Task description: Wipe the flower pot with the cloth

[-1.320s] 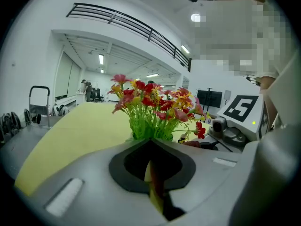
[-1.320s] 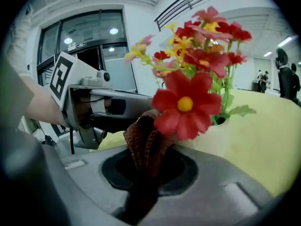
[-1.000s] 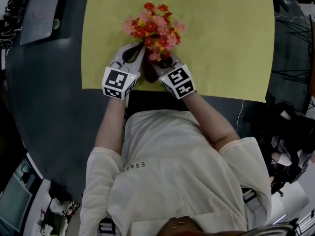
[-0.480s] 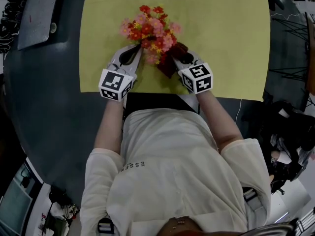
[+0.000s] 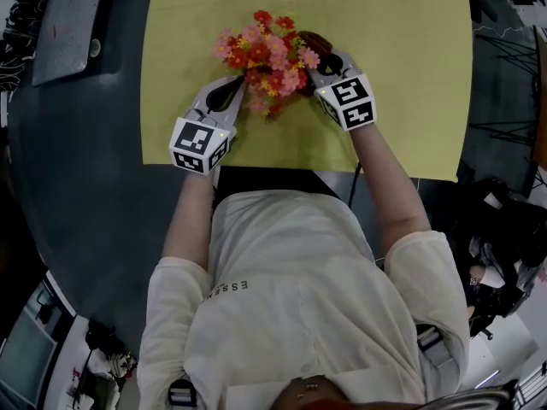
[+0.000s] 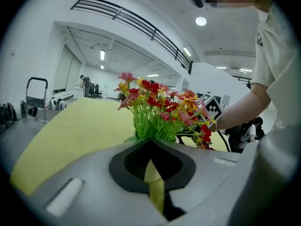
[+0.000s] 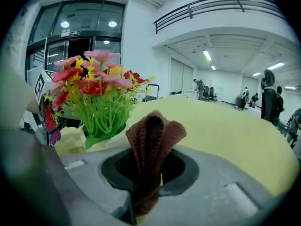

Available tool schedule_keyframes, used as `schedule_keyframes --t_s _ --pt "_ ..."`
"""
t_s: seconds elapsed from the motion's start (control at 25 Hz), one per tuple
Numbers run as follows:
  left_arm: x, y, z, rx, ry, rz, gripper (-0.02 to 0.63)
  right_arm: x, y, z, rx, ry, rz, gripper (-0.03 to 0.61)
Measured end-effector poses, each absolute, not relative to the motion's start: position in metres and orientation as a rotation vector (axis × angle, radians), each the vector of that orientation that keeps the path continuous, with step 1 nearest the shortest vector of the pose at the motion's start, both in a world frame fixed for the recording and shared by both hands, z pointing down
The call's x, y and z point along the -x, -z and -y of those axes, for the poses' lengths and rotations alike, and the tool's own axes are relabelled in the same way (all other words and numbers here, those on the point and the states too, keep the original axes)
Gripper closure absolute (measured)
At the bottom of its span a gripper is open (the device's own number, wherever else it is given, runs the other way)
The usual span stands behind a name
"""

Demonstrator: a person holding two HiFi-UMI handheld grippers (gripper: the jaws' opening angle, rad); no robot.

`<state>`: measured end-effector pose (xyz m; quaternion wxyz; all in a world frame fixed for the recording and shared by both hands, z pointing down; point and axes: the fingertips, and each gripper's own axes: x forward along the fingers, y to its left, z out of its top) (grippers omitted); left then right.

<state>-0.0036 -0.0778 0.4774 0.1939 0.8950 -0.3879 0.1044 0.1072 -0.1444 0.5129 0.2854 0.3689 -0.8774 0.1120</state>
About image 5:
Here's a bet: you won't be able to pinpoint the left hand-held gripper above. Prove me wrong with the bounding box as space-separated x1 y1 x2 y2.
168 74 247 174

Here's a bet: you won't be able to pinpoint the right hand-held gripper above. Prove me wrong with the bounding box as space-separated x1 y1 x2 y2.
306 48 377 132

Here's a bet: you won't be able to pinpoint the brown wiping cloth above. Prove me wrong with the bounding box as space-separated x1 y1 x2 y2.
297 30 335 62

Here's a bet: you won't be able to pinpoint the potted pink red flowers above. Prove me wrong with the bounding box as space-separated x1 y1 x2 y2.
211 9 321 126

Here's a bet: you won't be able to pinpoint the person's left forearm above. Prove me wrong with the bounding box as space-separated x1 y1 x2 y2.
161 168 217 272

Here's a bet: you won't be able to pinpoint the person's right forearm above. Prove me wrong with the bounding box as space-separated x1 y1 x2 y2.
350 124 432 255

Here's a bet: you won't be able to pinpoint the grey flat platform cart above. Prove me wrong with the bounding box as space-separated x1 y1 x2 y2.
32 0 108 87

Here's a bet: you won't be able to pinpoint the person's white t-shirt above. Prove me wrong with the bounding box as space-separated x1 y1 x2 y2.
136 189 471 410

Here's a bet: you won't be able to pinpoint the black and white striped bundle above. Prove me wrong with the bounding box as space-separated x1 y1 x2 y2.
0 0 55 93

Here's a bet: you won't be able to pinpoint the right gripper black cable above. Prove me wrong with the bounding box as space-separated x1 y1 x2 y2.
347 164 363 209

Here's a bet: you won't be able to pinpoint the brown wooden table wire legs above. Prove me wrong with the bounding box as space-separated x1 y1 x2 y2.
468 23 547 170

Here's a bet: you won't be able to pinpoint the person's left grey harness strap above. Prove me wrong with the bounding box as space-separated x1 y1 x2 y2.
168 378 197 407

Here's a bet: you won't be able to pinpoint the person's grey harness strap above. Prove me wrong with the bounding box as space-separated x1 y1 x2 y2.
168 378 197 407
416 325 458 369

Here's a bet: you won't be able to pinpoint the person's right grey harness strap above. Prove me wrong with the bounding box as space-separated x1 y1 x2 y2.
416 325 458 369

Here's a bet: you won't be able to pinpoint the grey head mount bar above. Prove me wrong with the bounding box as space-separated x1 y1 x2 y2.
426 382 521 410

